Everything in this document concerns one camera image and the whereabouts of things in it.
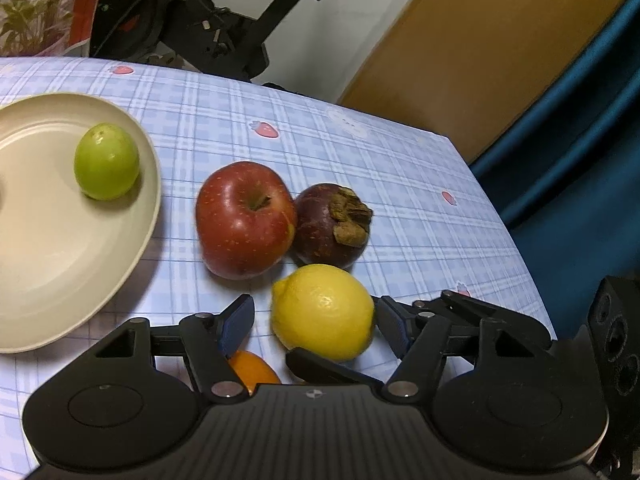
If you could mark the green jujube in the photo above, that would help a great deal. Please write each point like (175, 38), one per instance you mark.
(106, 162)

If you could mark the orange tangerine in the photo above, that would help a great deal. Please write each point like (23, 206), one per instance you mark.
(255, 372)

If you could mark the red apple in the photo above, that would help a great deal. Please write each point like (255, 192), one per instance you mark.
(240, 220)

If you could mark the printed backdrop cloth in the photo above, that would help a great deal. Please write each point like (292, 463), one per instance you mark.
(40, 5)

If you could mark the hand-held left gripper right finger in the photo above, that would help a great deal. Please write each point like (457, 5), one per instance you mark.
(397, 330)

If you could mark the black exercise bike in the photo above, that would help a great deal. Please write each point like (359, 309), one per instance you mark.
(200, 15)

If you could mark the wooden door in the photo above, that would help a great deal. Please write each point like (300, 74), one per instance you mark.
(475, 60)

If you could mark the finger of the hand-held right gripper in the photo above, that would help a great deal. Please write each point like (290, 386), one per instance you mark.
(480, 306)
(325, 367)

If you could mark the black bag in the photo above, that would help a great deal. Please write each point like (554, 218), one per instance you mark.
(280, 87)

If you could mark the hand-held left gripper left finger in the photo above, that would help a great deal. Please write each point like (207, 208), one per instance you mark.
(236, 327)

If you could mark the yellow lemon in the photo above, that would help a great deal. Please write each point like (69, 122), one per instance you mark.
(320, 310)

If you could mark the blue curtain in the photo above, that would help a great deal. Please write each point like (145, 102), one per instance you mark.
(575, 185)

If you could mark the beige round plate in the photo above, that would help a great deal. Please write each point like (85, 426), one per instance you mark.
(45, 240)

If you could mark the blue checked tablecloth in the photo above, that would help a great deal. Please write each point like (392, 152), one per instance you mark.
(400, 170)

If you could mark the dark purple mangosteen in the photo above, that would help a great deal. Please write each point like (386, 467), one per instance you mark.
(320, 240)

